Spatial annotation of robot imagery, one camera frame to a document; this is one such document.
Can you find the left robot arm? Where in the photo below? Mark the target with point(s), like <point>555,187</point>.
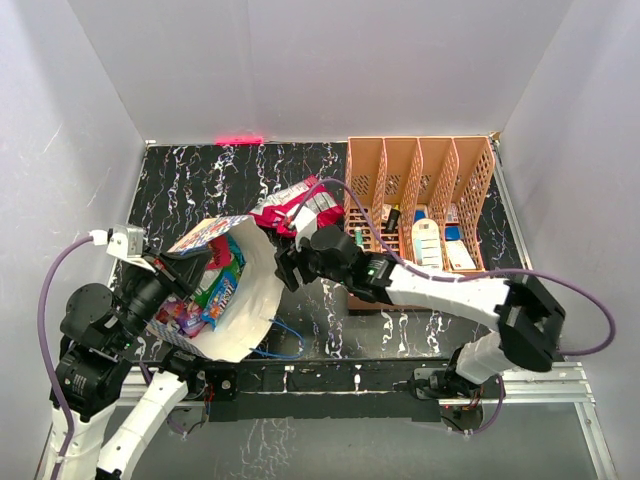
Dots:
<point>86,381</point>

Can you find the purple Fox's candy bag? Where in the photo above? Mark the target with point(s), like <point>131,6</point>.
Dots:
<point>183,317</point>

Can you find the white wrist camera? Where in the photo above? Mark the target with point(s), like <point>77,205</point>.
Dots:
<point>305,224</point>
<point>123,242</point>

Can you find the pink snack bag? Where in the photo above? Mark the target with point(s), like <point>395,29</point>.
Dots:
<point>276,211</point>

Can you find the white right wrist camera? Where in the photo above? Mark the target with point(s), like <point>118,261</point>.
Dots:
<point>305,224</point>

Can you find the blue snack bag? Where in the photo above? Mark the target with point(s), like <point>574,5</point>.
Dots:
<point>222,292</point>

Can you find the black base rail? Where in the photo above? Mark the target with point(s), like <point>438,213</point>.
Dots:
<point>319,389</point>

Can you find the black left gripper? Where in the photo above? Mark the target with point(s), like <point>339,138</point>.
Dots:
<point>188,270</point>

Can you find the white round tape roll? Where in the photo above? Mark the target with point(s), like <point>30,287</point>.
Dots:
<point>426,244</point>

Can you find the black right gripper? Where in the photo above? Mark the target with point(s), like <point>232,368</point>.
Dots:
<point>290,259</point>

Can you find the black marker pen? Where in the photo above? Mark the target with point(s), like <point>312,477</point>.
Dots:
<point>391,225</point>

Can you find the green white glue stick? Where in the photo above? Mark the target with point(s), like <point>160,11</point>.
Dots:
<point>359,236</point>

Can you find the blue plastic case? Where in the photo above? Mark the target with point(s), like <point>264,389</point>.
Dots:
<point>453,233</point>

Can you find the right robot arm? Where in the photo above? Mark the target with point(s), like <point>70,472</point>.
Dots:
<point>523,317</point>

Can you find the green Fox's candy bag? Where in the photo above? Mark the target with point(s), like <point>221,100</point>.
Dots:
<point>226,257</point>

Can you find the pink plastic file organizer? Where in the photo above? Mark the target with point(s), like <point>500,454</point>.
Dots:
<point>421,195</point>

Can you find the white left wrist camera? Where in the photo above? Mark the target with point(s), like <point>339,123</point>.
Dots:
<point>123,242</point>

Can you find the blue checkered paper bag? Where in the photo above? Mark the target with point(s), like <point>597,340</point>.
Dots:
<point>248,316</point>

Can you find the red white small box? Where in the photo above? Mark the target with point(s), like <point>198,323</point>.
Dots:
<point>452,215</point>

